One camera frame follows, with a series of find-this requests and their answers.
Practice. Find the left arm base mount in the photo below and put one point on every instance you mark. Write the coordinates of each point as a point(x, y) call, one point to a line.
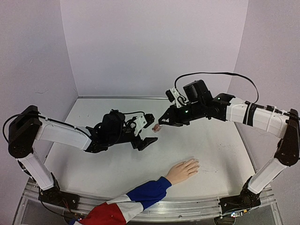
point(56, 197)

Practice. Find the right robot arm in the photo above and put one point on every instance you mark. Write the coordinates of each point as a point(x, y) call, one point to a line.
point(282, 124)

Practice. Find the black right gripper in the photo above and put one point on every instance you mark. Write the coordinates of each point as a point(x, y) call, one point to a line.
point(175, 114)

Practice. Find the red nail polish bottle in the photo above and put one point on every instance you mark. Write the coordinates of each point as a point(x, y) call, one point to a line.
point(156, 128)

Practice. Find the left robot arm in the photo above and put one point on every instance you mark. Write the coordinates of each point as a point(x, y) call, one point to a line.
point(29, 129)

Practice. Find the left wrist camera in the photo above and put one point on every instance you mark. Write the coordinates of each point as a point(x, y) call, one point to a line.
point(138, 124)

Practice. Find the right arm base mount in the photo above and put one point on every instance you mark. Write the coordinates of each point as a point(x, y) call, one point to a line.
point(244, 201)

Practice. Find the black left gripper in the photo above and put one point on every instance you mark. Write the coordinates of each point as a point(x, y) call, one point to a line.
point(142, 145)

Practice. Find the mannequin hand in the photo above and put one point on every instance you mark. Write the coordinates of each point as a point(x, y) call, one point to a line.
point(182, 171)

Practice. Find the red white blue sleeve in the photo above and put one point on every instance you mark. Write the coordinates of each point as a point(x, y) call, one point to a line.
point(122, 209)

